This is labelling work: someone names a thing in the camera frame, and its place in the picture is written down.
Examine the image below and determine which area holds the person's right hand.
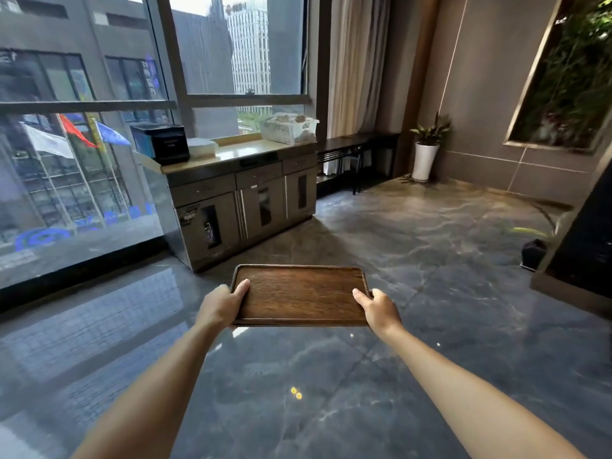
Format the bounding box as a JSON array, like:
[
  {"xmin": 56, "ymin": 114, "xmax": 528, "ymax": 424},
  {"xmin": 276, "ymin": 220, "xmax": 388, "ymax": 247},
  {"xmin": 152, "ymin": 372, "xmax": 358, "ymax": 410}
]
[{"xmin": 352, "ymin": 288, "xmax": 404, "ymax": 338}]

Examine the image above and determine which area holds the person's left hand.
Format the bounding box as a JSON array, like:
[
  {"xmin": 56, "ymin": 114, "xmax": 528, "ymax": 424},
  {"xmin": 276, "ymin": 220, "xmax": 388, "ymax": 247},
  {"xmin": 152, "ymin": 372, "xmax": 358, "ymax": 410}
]
[{"xmin": 195, "ymin": 279, "xmax": 251, "ymax": 333}]

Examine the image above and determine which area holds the dark wooden serving tray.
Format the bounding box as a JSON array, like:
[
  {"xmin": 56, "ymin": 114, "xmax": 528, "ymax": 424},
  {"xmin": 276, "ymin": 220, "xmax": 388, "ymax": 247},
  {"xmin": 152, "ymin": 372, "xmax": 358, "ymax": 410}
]
[{"xmin": 230, "ymin": 264, "xmax": 374, "ymax": 328}]

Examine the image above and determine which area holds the person's left forearm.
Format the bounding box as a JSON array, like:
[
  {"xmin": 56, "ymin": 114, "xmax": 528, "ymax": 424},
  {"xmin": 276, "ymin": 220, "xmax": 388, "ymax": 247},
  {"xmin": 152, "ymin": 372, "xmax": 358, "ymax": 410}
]
[{"xmin": 71, "ymin": 321, "xmax": 226, "ymax": 459}]

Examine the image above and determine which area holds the person's right forearm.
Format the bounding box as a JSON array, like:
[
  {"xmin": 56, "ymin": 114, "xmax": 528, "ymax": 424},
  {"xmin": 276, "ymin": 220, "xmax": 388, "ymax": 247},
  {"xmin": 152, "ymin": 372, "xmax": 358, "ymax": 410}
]
[{"xmin": 382, "ymin": 324, "xmax": 588, "ymax": 459}]

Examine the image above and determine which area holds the grey sideboard cabinet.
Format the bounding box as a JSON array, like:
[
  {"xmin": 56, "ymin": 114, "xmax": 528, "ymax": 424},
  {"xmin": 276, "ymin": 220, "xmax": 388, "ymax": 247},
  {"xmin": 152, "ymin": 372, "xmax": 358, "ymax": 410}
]
[{"xmin": 134, "ymin": 138, "xmax": 319, "ymax": 273}]

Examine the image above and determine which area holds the stack of white plates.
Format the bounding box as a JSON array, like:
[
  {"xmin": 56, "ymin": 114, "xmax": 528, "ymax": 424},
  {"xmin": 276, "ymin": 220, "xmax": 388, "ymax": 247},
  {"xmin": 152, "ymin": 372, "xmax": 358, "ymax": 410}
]
[{"xmin": 186, "ymin": 137, "xmax": 219, "ymax": 161}]

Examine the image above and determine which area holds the dark wooden bench table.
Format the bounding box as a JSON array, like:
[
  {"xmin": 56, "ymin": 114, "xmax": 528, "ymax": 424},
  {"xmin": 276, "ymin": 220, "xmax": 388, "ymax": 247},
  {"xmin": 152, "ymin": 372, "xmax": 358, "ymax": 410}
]
[{"xmin": 316, "ymin": 132, "xmax": 401, "ymax": 196}]

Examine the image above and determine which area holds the white plant pot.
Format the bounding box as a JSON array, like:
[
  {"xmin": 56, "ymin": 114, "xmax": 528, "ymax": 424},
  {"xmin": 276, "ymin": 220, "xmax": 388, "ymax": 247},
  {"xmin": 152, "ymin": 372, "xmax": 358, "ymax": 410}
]
[{"xmin": 411, "ymin": 141, "xmax": 440, "ymax": 182}]

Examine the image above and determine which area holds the white plastic basket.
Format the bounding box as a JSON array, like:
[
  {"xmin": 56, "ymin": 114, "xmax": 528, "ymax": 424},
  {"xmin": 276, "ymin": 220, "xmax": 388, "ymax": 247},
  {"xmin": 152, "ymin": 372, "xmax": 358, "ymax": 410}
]
[{"xmin": 260, "ymin": 117, "xmax": 319, "ymax": 146}]

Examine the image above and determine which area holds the black box appliance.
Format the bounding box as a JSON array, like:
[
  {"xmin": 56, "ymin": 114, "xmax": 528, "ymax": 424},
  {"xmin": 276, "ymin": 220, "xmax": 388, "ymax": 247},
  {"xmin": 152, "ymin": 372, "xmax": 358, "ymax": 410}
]
[{"xmin": 130, "ymin": 123, "xmax": 191, "ymax": 166}]

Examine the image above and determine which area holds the black dustpan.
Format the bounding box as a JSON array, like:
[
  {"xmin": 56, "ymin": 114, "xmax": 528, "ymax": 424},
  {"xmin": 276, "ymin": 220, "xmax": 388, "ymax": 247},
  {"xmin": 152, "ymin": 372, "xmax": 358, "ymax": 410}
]
[{"xmin": 520, "ymin": 239, "xmax": 549, "ymax": 272}]

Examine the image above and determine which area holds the green potted plant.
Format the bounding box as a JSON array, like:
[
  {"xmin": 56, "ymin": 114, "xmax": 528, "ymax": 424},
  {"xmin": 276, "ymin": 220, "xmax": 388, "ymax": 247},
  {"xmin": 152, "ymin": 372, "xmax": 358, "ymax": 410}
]
[{"xmin": 410, "ymin": 112, "xmax": 452, "ymax": 148}]

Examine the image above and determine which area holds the dark counter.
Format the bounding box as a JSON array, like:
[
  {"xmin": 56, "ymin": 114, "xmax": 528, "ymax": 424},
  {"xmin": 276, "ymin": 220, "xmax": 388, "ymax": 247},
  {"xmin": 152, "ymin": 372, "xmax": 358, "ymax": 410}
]
[{"xmin": 530, "ymin": 143, "xmax": 612, "ymax": 321}]

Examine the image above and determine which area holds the beige curtain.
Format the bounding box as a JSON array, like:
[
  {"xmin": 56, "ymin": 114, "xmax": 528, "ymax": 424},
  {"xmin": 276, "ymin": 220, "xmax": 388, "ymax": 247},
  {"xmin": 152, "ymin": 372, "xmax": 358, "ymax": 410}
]
[{"xmin": 323, "ymin": 0, "xmax": 392, "ymax": 175}]

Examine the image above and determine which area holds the framed green plant wall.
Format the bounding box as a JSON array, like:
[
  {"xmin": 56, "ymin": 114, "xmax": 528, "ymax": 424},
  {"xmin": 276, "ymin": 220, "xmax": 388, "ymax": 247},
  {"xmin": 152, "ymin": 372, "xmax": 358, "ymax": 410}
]
[{"xmin": 504, "ymin": 0, "xmax": 612, "ymax": 153}]

